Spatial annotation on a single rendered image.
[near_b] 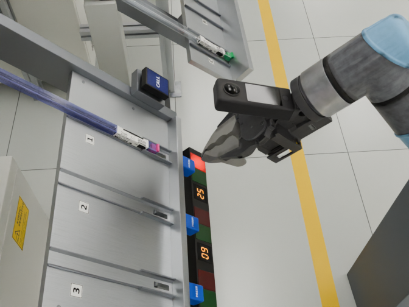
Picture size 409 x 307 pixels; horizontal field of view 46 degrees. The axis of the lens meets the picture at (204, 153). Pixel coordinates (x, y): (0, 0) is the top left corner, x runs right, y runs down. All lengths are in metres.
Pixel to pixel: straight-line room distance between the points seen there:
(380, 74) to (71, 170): 0.42
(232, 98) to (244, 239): 0.90
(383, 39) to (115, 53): 0.57
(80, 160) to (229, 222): 0.93
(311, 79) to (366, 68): 0.07
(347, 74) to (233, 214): 0.97
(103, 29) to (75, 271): 0.54
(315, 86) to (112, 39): 0.48
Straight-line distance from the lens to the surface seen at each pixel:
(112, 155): 0.71
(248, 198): 1.59
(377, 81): 0.66
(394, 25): 0.64
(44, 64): 0.76
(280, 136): 0.71
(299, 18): 2.23
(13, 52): 0.75
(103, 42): 1.00
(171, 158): 0.78
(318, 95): 0.67
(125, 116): 0.77
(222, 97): 0.66
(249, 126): 0.72
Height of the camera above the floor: 1.37
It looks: 55 degrees down
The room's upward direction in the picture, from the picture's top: straight up
